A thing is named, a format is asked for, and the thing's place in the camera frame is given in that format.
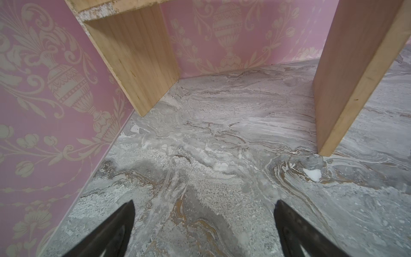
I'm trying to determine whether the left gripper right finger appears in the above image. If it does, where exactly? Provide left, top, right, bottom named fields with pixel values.
left=274, top=200, right=348, bottom=257

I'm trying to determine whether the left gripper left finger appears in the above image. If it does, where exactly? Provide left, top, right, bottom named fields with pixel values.
left=64, top=200, right=136, bottom=257

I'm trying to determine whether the wooden shelf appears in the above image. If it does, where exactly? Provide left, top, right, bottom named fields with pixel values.
left=67, top=1, right=411, bottom=156

